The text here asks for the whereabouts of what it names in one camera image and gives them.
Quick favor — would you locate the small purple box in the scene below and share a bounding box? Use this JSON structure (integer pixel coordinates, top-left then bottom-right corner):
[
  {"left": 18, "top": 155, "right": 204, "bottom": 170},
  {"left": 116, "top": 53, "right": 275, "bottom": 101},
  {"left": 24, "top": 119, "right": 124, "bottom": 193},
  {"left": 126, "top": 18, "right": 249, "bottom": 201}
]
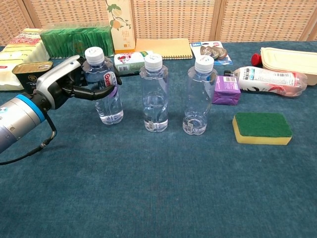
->
[{"left": 211, "top": 75, "right": 241, "bottom": 106}]

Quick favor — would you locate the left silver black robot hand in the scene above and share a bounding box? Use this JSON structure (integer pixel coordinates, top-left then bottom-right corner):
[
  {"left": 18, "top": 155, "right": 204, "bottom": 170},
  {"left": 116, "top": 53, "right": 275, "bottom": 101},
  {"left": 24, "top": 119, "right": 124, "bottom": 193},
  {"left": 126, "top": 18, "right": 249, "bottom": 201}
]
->
[{"left": 32, "top": 55, "right": 118, "bottom": 111}]

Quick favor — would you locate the yellow sponge multipack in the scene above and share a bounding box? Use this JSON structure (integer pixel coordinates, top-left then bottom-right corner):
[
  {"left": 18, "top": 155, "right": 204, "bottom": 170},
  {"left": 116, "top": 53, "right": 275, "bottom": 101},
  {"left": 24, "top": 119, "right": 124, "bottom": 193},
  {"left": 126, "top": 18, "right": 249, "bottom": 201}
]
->
[{"left": 0, "top": 28, "right": 50, "bottom": 91}]

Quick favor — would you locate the blue correction tape pack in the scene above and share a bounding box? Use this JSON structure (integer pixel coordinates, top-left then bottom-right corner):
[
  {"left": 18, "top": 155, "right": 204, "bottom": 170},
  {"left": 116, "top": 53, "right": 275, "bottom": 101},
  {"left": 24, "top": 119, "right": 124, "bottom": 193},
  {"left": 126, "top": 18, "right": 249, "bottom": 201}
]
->
[{"left": 190, "top": 41, "right": 234, "bottom": 65}]

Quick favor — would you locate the green tea bag box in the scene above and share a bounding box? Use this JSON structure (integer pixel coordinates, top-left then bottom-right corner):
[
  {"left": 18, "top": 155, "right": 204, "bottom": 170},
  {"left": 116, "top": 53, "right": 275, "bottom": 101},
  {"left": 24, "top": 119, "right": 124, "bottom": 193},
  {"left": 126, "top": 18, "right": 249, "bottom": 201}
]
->
[{"left": 39, "top": 24, "right": 115, "bottom": 60}]

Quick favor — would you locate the tall orange white carton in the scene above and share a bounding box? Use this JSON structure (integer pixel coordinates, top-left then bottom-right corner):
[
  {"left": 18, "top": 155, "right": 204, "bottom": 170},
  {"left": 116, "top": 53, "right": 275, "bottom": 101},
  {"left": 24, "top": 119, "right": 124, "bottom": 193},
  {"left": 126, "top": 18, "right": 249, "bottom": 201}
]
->
[{"left": 105, "top": 0, "right": 136, "bottom": 55}]

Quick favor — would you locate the beige lidded food container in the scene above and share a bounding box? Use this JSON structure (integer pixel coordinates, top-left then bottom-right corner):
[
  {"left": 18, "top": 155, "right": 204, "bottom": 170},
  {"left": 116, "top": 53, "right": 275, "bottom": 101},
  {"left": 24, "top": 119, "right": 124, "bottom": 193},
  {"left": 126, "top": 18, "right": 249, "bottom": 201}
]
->
[{"left": 260, "top": 47, "right": 317, "bottom": 86}]

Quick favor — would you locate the orange spiral notebook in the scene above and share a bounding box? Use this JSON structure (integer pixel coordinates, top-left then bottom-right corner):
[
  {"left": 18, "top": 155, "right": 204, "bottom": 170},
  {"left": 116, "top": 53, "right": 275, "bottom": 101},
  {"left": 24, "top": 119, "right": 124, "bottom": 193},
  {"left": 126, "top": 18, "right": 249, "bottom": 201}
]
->
[{"left": 135, "top": 38, "right": 193, "bottom": 60}]

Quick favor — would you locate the green yellow scouring sponge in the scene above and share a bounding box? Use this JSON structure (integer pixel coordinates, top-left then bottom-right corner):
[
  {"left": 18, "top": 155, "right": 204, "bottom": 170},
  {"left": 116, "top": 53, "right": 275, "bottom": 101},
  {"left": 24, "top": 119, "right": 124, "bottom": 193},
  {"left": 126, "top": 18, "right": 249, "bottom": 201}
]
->
[{"left": 232, "top": 112, "right": 293, "bottom": 146}]

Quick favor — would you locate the black gold food tin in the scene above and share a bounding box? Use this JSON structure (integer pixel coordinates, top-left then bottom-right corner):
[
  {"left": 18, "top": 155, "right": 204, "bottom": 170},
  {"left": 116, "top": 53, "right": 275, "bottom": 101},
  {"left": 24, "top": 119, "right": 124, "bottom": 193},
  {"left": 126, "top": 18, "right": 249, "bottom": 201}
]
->
[{"left": 11, "top": 61, "right": 54, "bottom": 94}]

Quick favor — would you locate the clear water bottle white cap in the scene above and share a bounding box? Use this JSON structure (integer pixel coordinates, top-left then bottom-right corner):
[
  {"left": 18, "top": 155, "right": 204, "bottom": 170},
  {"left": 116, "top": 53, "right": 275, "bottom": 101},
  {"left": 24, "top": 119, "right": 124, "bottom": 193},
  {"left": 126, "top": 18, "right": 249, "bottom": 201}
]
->
[
  {"left": 139, "top": 54, "right": 169, "bottom": 133},
  {"left": 82, "top": 46, "right": 124, "bottom": 125},
  {"left": 182, "top": 55, "right": 218, "bottom": 136}
]

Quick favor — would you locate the blue table cloth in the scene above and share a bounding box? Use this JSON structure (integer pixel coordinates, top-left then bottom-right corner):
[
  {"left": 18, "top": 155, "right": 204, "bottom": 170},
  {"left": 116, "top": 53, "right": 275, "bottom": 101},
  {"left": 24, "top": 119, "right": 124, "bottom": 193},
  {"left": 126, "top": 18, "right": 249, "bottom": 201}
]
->
[{"left": 0, "top": 41, "right": 317, "bottom": 238}]

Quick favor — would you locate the woven wooden folding screen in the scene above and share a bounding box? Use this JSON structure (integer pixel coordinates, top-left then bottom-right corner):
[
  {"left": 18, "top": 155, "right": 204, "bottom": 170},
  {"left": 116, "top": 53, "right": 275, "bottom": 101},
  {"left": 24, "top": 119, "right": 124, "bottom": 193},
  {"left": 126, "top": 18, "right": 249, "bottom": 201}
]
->
[{"left": 0, "top": 0, "right": 317, "bottom": 47}]

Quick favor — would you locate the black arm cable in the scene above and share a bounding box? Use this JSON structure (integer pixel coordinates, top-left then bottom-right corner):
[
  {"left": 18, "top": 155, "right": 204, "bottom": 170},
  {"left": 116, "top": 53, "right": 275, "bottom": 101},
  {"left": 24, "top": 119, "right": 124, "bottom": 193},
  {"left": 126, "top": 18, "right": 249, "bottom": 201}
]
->
[{"left": 0, "top": 115, "right": 57, "bottom": 166}]

